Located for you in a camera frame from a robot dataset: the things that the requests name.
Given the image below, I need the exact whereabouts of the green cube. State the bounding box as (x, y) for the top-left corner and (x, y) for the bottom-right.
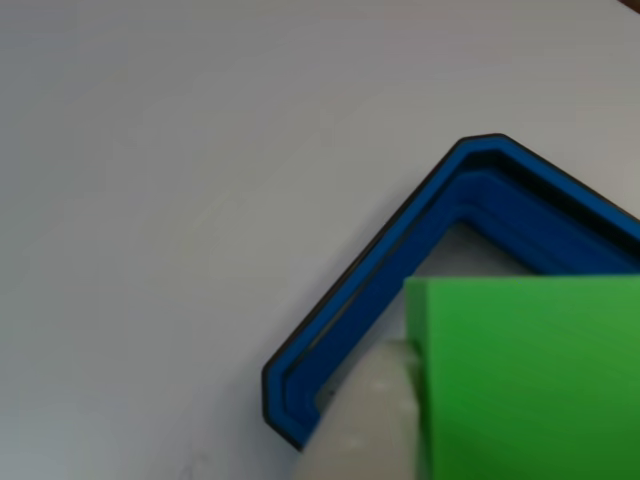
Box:
(402, 273), (640, 480)

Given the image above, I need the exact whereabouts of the blue box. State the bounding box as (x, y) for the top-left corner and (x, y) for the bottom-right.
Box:
(261, 132), (640, 453)

